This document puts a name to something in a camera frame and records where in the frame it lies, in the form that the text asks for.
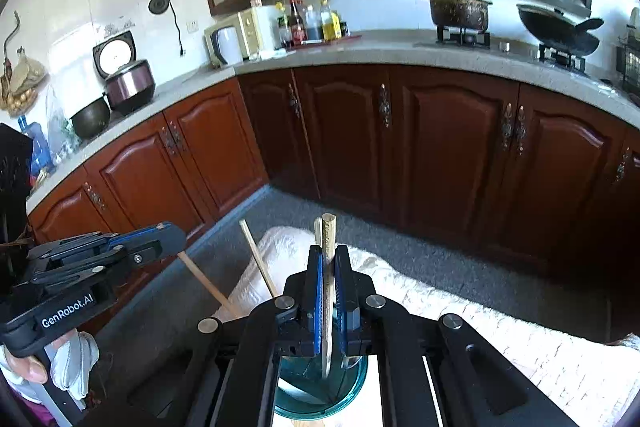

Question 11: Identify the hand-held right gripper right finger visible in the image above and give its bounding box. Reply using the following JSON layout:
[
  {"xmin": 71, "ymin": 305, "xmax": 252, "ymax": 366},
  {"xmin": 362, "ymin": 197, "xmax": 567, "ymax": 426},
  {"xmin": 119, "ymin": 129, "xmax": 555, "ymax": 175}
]
[{"xmin": 333, "ymin": 246, "xmax": 576, "ymax": 427}]

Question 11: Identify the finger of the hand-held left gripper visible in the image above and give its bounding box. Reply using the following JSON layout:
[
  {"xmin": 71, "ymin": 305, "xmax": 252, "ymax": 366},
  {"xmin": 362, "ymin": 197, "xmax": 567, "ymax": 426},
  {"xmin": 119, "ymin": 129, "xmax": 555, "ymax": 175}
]
[
  {"xmin": 30, "ymin": 243, "xmax": 164, "ymax": 296},
  {"xmin": 27, "ymin": 222, "xmax": 187, "ymax": 264}
]

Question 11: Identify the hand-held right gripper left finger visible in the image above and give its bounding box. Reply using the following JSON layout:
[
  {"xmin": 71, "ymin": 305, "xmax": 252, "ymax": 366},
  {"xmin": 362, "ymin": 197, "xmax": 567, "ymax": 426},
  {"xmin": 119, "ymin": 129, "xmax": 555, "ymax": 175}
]
[{"xmin": 85, "ymin": 246, "xmax": 325, "ymax": 427}]

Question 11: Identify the teal rimmed white utensil holder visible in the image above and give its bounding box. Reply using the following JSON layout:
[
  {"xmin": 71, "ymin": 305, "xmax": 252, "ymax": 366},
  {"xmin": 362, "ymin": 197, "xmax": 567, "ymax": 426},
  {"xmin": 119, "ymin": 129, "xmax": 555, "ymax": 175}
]
[{"xmin": 274, "ymin": 352, "xmax": 371, "ymax": 420}]

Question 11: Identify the person's left hand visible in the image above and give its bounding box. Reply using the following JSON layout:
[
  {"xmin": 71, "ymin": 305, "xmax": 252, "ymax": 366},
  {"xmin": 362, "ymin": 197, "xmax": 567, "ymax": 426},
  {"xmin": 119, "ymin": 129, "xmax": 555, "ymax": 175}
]
[{"xmin": 0, "ymin": 331, "xmax": 101, "ymax": 413}]

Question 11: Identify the black inner cooker pot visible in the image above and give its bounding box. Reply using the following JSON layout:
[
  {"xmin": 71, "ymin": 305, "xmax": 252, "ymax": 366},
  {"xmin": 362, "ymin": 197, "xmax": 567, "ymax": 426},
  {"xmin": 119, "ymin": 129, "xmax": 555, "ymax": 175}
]
[{"xmin": 70, "ymin": 97, "xmax": 112, "ymax": 140}]

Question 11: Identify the clear plastic bag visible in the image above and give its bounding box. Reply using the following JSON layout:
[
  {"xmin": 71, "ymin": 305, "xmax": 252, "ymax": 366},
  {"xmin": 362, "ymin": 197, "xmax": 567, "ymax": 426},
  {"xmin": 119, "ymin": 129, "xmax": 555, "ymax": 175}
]
[{"xmin": 46, "ymin": 87, "xmax": 81, "ymax": 164}]

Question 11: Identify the blue water bottle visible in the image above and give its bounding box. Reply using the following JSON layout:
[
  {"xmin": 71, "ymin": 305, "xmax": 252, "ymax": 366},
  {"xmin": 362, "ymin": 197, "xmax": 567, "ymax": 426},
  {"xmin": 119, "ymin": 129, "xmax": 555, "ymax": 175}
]
[{"xmin": 17, "ymin": 114, "xmax": 54, "ymax": 178}]

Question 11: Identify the purple rice cooker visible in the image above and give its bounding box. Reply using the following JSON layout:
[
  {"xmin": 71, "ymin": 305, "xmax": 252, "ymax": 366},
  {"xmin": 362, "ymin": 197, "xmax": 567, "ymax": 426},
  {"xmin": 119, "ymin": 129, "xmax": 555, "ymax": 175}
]
[{"xmin": 92, "ymin": 32, "xmax": 157, "ymax": 116}]

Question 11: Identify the white embroidered tablecloth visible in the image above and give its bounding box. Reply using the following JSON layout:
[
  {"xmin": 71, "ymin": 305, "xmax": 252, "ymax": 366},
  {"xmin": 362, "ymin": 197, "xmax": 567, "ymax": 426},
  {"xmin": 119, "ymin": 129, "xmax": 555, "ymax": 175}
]
[{"xmin": 215, "ymin": 227, "xmax": 640, "ymax": 427}]

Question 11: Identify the brown wooden base cabinet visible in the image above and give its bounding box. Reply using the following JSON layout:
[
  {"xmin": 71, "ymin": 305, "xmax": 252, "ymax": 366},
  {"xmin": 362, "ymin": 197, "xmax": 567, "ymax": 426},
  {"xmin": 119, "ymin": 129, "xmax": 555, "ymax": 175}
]
[{"xmin": 27, "ymin": 64, "xmax": 640, "ymax": 343}]

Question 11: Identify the hanging bag of garlic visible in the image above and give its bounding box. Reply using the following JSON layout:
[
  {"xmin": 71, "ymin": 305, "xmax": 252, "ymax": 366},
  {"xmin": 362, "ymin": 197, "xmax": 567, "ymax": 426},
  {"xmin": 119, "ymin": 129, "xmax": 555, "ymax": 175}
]
[{"xmin": 0, "ymin": 49, "xmax": 48, "ymax": 116}]

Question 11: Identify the white electric kettle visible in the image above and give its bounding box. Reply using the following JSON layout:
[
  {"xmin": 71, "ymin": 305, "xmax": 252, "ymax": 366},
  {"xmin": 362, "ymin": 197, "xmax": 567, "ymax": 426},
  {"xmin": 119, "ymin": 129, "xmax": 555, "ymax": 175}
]
[{"xmin": 211, "ymin": 26, "xmax": 245, "ymax": 66}]

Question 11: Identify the cream microwave oven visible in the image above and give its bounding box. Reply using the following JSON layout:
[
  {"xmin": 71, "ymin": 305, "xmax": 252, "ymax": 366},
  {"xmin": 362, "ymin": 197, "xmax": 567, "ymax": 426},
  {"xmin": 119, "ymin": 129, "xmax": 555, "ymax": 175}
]
[{"xmin": 204, "ymin": 5, "xmax": 279, "ymax": 68}]

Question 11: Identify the yellow cap seasoning bottle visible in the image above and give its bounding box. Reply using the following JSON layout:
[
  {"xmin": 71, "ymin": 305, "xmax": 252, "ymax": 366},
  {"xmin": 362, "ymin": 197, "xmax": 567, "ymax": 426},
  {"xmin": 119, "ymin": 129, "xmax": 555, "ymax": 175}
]
[{"xmin": 276, "ymin": 2, "xmax": 293, "ymax": 49}]

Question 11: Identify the grey kitchen countertop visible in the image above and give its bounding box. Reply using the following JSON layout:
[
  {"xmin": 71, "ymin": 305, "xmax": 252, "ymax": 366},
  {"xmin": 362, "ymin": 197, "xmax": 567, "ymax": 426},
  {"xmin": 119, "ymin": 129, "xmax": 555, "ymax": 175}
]
[{"xmin": 25, "ymin": 32, "xmax": 640, "ymax": 215}]

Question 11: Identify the red label dark bottle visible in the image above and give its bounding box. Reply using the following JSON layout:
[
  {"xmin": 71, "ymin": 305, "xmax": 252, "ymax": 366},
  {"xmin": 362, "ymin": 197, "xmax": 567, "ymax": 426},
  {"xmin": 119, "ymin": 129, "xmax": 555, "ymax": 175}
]
[{"xmin": 288, "ymin": 0, "xmax": 307, "ymax": 46}]

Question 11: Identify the yellow cooking oil bottle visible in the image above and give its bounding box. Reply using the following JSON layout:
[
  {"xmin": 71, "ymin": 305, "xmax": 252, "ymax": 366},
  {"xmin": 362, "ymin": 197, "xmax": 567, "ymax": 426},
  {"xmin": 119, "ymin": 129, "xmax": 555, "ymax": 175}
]
[{"xmin": 320, "ymin": 0, "xmax": 342, "ymax": 42}]

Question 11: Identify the gas stove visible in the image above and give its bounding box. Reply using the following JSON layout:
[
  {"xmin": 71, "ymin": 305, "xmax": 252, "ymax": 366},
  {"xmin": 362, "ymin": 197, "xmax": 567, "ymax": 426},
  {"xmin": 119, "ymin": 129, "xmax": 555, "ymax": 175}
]
[{"xmin": 415, "ymin": 24, "xmax": 588, "ymax": 75}]

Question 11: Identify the metal cooking pot with lid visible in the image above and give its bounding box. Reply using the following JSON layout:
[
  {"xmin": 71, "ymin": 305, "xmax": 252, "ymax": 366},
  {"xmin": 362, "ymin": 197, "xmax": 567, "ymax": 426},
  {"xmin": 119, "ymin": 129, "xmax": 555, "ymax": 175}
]
[{"xmin": 424, "ymin": 0, "xmax": 493, "ymax": 32}]

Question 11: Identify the black wok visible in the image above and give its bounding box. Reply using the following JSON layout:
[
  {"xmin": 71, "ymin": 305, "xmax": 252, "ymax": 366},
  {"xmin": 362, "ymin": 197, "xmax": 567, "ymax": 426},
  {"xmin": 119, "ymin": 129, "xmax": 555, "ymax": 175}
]
[{"xmin": 516, "ymin": 3, "xmax": 605, "ymax": 58}]

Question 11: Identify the round black plug with cable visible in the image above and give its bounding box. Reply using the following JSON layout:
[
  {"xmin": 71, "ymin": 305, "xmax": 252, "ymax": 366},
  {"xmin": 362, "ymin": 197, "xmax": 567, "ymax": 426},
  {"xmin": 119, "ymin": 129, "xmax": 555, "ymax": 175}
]
[{"xmin": 148, "ymin": 0, "xmax": 187, "ymax": 56}]

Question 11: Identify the black wire dish rack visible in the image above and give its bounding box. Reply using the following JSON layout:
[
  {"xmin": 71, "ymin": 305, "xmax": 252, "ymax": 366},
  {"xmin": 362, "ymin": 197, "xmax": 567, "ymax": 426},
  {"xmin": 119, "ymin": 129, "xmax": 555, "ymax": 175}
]
[{"xmin": 615, "ymin": 7, "xmax": 640, "ymax": 98}]

